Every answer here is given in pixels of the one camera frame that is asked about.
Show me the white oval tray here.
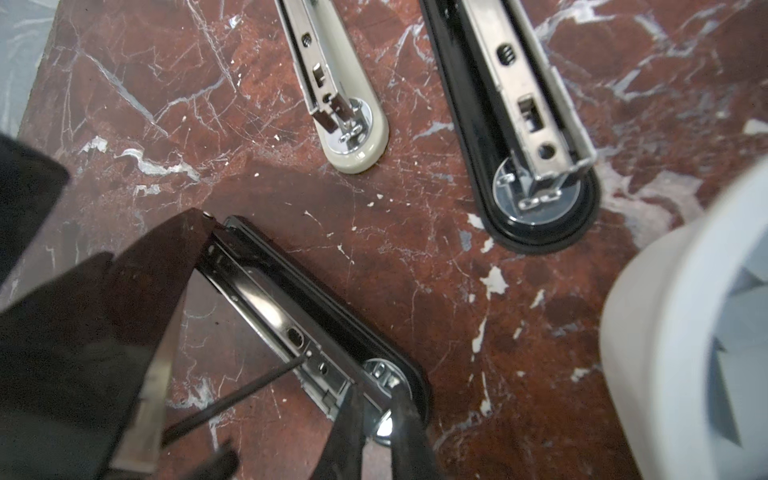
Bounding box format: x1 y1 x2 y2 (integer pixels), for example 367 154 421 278
599 159 767 479

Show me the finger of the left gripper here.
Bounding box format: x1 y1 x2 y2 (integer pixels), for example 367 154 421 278
1 134 70 280
1 209 216 479

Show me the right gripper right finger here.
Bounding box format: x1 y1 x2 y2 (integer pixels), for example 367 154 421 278
390 384 443 479

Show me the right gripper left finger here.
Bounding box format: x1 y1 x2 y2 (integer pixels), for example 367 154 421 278
310 384 365 480

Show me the black stapler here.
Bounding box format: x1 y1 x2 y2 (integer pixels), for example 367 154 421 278
198 216 434 446
420 0 601 255

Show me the beige stapler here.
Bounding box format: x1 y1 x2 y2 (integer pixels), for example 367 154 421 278
275 0 389 174

